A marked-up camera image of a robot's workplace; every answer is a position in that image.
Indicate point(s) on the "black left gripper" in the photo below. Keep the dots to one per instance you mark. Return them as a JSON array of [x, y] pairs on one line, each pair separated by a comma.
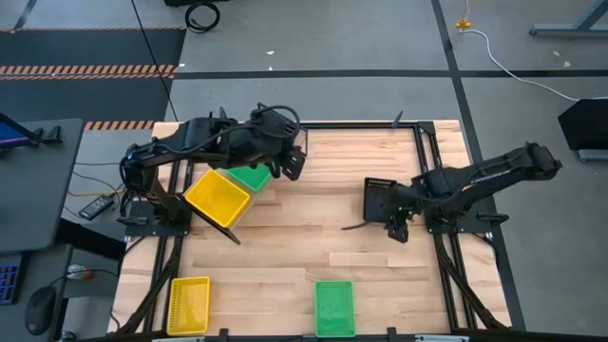
[[259, 142]]

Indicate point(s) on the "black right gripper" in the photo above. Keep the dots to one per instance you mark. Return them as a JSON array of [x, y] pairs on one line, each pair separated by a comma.
[[404, 214]]

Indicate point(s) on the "grey metal desk leg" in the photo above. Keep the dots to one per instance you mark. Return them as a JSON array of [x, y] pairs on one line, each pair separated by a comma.
[[565, 31]]

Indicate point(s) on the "black computer mouse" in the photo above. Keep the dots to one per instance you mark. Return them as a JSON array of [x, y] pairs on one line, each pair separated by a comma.
[[40, 311]]

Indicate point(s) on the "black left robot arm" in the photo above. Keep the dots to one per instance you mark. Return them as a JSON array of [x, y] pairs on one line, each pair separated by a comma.
[[190, 135]]

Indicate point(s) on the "wooden shelf with black frame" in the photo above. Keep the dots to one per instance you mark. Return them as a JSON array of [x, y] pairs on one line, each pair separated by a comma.
[[301, 140]]

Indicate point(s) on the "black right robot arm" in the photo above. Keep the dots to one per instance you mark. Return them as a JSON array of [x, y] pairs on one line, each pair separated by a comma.
[[499, 171]]

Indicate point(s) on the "black hazard-striped floor mat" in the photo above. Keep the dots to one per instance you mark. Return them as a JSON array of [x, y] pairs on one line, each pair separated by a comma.
[[71, 100]]

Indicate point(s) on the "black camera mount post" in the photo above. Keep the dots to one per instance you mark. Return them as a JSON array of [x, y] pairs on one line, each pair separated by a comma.
[[396, 119], [222, 113]]

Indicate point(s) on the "backlit keyboard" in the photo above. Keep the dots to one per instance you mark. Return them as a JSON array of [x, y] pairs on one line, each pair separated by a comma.
[[9, 285]]

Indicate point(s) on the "computer monitor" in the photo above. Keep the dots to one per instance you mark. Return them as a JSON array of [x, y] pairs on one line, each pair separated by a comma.
[[9, 135]]

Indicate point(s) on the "black desk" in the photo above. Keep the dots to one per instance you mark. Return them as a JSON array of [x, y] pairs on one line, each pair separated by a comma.
[[38, 190]]

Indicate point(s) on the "black frame clamp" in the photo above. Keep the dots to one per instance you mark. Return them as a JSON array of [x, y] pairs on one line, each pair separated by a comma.
[[223, 334], [392, 334]]

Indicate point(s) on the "black power adapter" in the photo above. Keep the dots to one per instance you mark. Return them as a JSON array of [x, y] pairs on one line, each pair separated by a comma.
[[96, 207]]

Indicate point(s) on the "small white orange device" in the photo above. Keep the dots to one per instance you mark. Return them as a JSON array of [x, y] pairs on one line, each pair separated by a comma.
[[76, 271]]

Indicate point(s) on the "black monitor stand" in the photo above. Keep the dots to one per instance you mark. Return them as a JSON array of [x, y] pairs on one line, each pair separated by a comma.
[[52, 136]]

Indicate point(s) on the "white bracket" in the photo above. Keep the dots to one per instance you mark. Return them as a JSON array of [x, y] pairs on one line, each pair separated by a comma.
[[178, 339], [442, 338]]

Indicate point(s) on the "black metal table frame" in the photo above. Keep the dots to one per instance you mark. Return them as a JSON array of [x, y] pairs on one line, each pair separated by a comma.
[[361, 126]]

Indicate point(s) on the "grey metal foot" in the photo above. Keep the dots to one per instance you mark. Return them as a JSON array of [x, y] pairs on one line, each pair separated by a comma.
[[594, 156]]

